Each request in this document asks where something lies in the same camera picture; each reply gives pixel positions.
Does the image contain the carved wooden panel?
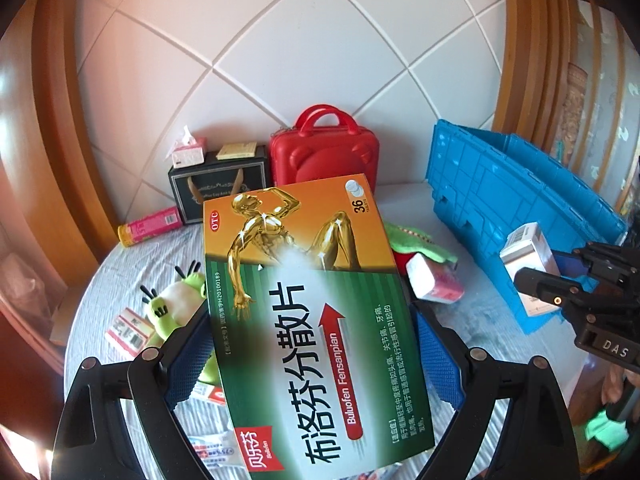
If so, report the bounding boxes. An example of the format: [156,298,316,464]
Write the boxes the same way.
[552,65,588,156]

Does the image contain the small red white box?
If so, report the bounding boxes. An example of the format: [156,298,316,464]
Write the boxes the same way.
[104,307,156,358]

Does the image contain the white red ointment box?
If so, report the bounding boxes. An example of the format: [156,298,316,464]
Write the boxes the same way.
[192,382,228,406]

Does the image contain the light blue bed sheet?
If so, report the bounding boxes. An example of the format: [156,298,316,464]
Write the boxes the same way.
[62,180,621,480]

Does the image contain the green orange medicine box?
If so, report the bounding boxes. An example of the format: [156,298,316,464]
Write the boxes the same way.
[202,174,436,480]

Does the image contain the green frog plush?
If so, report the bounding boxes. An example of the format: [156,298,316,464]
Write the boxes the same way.
[140,259,208,348]

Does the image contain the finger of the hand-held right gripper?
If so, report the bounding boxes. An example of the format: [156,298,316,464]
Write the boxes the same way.
[514,267,593,313]
[552,242,633,291]

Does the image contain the green crocodile plush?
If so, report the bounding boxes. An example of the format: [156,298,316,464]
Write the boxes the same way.
[385,222,458,266]

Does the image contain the small yellow box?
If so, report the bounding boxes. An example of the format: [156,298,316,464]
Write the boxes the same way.
[216,142,258,162]

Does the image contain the black gift box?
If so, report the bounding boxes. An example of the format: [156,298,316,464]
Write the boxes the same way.
[167,150,273,225]

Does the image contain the pink white tissue box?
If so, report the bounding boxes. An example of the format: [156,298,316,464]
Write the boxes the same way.
[170,125,208,168]

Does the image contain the red bear carry case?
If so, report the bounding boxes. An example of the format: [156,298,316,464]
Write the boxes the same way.
[268,104,379,193]

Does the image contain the pink yellow canister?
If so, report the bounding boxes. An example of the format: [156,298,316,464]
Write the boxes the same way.
[117,206,183,248]

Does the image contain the green cloth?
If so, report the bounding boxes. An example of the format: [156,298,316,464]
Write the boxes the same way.
[585,407,628,453]

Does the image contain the white medicine box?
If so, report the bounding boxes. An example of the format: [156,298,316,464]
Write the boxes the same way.
[499,221,563,318]

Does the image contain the blue plastic crate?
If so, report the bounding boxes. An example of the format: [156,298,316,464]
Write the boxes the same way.
[424,119,630,336]

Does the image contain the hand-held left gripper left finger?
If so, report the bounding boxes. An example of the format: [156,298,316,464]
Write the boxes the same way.
[52,302,223,480]

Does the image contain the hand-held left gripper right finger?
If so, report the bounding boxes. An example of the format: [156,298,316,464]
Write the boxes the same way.
[410,305,583,480]

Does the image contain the frosted glass door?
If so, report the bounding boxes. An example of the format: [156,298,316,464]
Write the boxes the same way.
[550,0,640,211]

